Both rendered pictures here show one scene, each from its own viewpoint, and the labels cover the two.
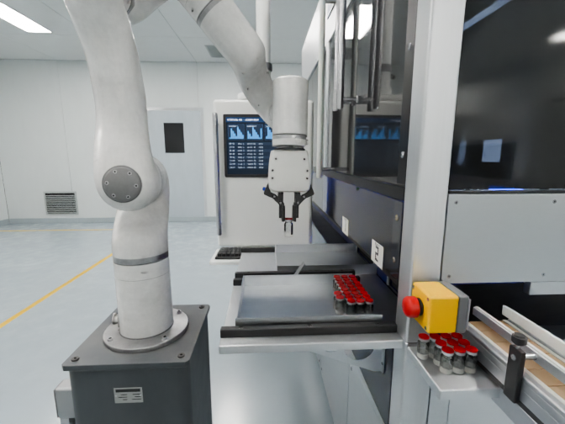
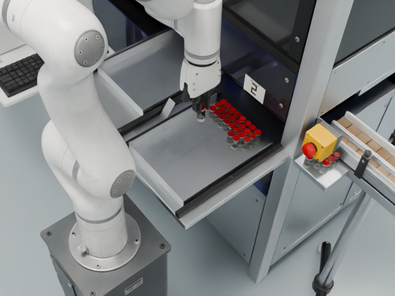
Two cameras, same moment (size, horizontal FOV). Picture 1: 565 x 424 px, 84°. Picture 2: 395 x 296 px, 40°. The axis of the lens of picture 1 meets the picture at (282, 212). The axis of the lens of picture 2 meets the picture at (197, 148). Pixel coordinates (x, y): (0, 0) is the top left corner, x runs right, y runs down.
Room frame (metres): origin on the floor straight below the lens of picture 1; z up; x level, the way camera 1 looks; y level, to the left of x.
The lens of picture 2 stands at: (0.01, 0.60, 2.16)
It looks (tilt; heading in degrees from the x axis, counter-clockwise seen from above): 51 degrees down; 321
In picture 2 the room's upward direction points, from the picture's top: 4 degrees clockwise
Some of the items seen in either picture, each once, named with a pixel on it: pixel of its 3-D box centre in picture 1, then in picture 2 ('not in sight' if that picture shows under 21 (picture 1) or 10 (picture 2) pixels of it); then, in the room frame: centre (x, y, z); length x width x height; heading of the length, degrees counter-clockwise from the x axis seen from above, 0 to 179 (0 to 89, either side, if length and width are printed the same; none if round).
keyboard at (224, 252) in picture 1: (258, 251); (50, 61); (1.47, 0.11, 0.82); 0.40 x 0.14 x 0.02; 91
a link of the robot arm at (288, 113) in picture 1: (289, 108); (201, 20); (0.78, -0.02, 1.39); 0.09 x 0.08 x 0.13; 16
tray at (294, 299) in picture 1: (303, 298); (200, 146); (0.80, -0.06, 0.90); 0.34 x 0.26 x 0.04; 93
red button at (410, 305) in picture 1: (414, 306); (310, 149); (0.56, -0.25, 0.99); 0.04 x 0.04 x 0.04; 3
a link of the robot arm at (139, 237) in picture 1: (140, 204); (83, 164); (0.74, 0.34, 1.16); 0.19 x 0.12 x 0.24; 12
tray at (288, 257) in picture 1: (320, 257); (161, 69); (1.14, -0.15, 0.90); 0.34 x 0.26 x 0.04; 93
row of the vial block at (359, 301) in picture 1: (351, 294); (234, 124); (0.80, -0.19, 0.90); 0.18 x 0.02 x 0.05; 3
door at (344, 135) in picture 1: (340, 98); not in sight; (1.34, -0.24, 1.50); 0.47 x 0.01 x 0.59; 3
